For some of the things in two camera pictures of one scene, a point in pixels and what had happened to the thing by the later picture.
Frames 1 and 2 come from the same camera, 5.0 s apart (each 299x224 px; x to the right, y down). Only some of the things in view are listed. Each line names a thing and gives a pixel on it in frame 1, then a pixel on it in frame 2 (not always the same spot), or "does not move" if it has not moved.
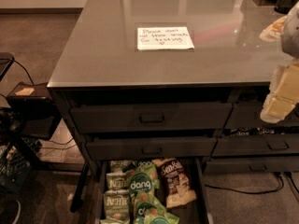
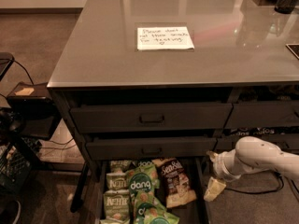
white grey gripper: (291, 35) to (221, 167)
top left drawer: (150, 118) does not move
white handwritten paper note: (177, 37) does not move
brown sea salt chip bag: (177, 189) does not move
